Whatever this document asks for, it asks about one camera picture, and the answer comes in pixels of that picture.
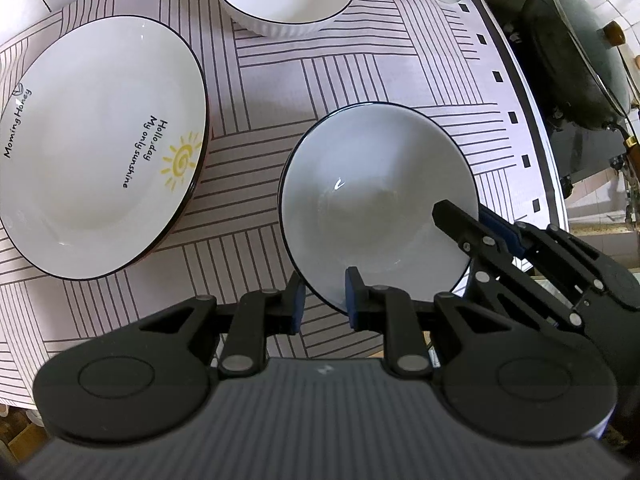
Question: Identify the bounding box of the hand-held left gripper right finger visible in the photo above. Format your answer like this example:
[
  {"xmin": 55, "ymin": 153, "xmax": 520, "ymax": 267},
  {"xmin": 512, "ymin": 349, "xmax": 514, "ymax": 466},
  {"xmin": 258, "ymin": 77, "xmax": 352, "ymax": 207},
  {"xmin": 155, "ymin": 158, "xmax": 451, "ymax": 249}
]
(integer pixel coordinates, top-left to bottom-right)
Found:
[{"xmin": 345, "ymin": 267, "xmax": 513, "ymax": 377}]

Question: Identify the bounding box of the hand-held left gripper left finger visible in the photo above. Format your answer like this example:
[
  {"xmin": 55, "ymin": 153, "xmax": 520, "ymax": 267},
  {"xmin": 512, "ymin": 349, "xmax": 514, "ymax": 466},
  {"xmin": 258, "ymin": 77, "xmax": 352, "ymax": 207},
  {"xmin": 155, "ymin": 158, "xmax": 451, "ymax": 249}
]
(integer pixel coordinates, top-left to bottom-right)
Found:
[{"xmin": 139, "ymin": 274, "xmax": 306, "ymax": 379}]

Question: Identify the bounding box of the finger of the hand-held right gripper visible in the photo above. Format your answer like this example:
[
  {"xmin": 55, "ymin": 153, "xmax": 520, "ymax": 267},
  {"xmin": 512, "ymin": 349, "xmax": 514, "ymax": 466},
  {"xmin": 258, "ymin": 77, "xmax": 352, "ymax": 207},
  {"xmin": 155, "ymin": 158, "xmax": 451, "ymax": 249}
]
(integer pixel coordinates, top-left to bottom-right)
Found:
[
  {"xmin": 432, "ymin": 200, "xmax": 585, "ymax": 330},
  {"xmin": 479, "ymin": 206, "xmax": 607, "ymax": 297}
]

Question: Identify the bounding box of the small white ribbed bowl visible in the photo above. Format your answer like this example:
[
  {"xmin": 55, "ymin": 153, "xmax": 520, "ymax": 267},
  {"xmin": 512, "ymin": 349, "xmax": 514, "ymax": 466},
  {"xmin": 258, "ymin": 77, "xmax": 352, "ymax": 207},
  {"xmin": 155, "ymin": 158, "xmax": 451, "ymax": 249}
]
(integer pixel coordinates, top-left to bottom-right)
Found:
[{"xmin": 277, "ymin": 102, "xmax": 481, "ymax": 311}]

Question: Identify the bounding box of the black wok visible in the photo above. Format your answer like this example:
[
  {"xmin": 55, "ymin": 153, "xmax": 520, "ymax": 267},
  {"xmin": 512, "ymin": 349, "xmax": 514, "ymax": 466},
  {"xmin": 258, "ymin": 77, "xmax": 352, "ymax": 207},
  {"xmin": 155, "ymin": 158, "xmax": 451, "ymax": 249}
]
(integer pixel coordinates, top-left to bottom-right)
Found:
[{"xmin": 480, "ymin": 0, "xmax": 635, "ymax": 186}]

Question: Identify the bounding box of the striped table mat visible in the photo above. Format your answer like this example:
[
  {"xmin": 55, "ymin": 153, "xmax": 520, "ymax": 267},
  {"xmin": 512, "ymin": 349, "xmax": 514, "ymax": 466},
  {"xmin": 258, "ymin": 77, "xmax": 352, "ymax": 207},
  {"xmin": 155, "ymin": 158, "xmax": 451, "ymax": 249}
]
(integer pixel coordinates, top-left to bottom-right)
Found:
[{"xmin": 0, "ymin": 0, "xmax": 568, "ymax": 406}]

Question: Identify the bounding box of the glass wok lid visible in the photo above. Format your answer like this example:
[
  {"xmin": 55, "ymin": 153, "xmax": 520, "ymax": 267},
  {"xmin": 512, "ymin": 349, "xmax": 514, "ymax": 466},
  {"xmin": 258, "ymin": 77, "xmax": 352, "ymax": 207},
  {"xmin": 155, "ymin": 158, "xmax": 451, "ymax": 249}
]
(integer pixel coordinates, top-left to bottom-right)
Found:
[{"xmin": 550, "ymin": 0, "xmax": 632, "ymax": 116}]

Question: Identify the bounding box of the white sun print plate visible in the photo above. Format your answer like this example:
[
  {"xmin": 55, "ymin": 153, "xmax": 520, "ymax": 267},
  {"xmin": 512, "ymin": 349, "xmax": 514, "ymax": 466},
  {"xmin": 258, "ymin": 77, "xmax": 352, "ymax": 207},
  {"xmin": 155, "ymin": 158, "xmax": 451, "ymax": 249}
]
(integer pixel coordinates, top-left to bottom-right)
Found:
[{"xmin": 0, "ymin": 14, "xmax": 208, "ymax": 281}]

